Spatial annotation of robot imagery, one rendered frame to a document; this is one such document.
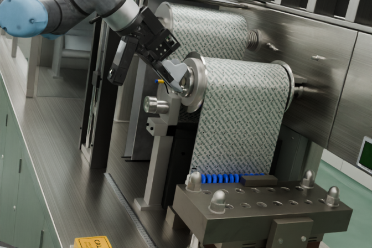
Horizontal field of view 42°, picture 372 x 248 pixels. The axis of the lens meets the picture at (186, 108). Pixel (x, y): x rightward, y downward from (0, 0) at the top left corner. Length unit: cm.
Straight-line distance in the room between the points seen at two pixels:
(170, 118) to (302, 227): 40
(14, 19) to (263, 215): 64
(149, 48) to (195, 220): 38
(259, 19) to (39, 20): 80
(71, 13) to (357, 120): 68
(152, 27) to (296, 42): 46
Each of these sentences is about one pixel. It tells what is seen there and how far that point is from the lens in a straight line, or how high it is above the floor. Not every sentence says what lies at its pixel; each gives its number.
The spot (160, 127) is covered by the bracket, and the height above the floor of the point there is 113.
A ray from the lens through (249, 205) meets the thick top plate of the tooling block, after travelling 112.
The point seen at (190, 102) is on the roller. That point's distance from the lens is 115.
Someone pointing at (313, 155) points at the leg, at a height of 103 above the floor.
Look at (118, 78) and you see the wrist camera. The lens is 108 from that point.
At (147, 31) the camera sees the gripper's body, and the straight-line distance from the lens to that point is 109.
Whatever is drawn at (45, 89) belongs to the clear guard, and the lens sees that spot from 211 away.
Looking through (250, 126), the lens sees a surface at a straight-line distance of 123.
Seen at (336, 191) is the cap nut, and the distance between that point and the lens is 124.
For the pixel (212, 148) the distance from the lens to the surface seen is 120.
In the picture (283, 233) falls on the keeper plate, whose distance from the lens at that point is 113.
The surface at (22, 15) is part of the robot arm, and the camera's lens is 92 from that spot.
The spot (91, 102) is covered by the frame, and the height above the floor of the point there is 106.
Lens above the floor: 150
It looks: 15 degrees down
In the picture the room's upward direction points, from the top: 11 degrees clockwise
